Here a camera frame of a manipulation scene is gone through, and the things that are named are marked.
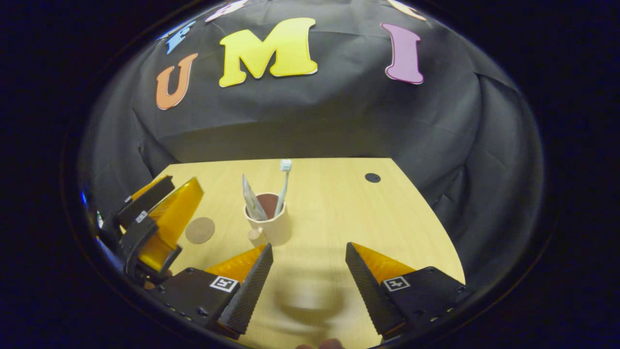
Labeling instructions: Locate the white toothpaste tube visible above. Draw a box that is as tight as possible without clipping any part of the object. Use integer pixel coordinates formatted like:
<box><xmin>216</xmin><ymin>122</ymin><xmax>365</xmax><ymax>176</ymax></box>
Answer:
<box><xmin>242</xmin><ymin>174</ymin><xmax>268</xmax><ymax>222</ymax></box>

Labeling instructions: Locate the pale blue toothbrush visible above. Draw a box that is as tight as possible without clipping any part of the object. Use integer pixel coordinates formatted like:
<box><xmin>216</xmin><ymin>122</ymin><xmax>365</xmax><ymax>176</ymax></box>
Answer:
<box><xmin>274</xmin><ymin>159</ymin><xmax>293</xmax><ymax>218</ymax></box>

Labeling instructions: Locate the black backdrop cloth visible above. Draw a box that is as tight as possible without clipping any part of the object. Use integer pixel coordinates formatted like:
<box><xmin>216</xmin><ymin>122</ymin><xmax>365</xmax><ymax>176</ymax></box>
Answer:
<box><xmin>77</xmin><ymin>0</ymin><xmax>543</xmax><ymax>291</ymax></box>

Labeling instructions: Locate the beige cup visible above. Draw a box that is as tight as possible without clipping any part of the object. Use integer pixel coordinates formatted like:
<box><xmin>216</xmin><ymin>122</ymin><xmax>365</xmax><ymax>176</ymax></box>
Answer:
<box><xmin>243</xmin><ymin>192</ymin><xmax>293</xmax><ymax>247</ymax></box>

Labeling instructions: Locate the round brown coaster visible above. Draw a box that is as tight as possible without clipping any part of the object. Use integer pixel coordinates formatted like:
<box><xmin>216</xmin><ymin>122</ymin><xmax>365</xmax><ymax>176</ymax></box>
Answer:
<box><xmin>185</xmin><ymin>217</ymin><xmax>216</xmax><ymax>245</ymax></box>

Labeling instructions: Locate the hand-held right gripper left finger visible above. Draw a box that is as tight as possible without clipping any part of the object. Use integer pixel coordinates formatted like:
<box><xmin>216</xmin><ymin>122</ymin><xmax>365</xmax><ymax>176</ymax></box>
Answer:
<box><xmin>145</xmin><ymin>242</ymin><xmax>274</xmax><ymax>340</ymax></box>

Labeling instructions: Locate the light wooden desktop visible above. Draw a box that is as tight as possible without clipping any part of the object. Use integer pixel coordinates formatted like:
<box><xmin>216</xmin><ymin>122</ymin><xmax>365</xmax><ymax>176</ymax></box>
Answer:
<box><xmin>145</xmin><ymin>158</ymin><xmax>466</xmax><ymax>349</ymax></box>

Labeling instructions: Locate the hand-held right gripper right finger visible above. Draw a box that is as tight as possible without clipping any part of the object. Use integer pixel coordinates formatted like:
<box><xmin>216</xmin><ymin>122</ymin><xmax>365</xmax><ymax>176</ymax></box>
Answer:
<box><xmin>345</xmin><ymin>241</ymin><xmax>468</xmax><ymax>340</ymax></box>

